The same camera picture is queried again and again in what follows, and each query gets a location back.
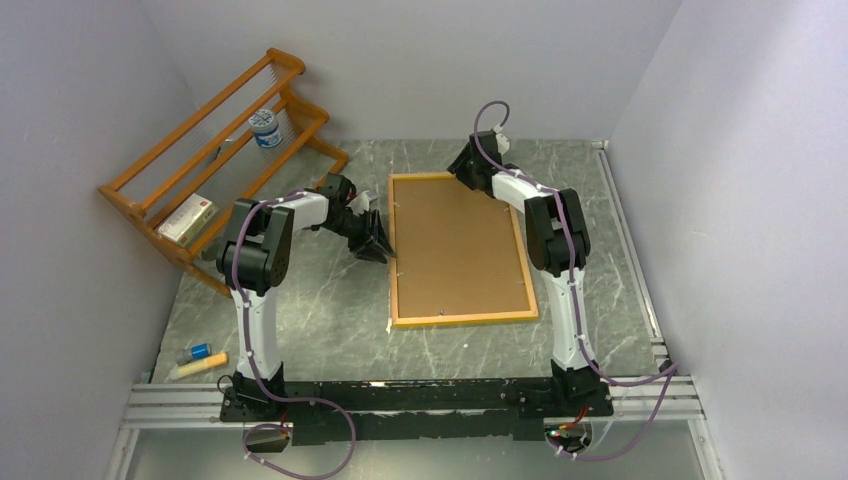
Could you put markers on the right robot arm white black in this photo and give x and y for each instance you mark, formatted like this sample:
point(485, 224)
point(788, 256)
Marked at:
point(558, 246)

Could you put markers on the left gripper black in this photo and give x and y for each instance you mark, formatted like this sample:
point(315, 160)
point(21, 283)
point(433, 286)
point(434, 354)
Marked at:
point(379, 238)

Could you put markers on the yellow glue stick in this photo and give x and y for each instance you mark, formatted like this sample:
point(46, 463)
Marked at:
point(198, 366)

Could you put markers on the white blue lidded jar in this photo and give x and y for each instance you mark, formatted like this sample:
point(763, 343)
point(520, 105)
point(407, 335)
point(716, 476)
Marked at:
point(264, 126)

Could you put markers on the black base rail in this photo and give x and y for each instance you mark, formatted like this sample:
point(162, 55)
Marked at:
point(319, 412)

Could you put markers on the white red cardboard box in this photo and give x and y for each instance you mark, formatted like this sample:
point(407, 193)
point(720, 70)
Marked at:
point(188, 220)

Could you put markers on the yellow wooden picture frame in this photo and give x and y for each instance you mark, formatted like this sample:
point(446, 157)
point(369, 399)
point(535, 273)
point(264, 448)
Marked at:
point(464, 318)

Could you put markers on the orange wooden shelf rack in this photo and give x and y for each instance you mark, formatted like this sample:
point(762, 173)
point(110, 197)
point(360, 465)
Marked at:
point(305, 119)

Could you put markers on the blue capped small tube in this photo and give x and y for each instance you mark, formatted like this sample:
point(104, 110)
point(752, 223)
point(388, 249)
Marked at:
point(193, 353)

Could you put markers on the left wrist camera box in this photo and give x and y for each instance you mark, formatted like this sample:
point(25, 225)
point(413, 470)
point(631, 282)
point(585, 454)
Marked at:
point(363, 202)

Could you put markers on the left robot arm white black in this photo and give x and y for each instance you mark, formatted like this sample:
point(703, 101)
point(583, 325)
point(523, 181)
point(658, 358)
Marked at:
point(254, 260)

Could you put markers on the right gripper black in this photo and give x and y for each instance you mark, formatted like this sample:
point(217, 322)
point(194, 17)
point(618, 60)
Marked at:
point(459, 167)

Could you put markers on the brown cardboard backing board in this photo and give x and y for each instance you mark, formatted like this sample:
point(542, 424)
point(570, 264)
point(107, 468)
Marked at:
point(457, 252)

